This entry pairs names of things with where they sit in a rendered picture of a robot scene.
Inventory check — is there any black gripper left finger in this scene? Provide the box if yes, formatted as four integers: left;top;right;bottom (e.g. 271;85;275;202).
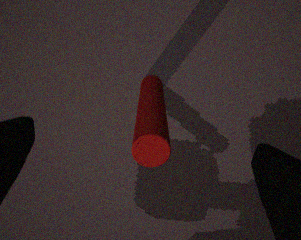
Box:
0;116;35;207

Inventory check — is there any red peg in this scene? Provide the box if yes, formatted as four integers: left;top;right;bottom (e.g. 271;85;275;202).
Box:
131;76;170;168

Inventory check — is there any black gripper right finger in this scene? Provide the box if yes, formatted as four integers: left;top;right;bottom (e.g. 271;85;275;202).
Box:
251;144;301;240

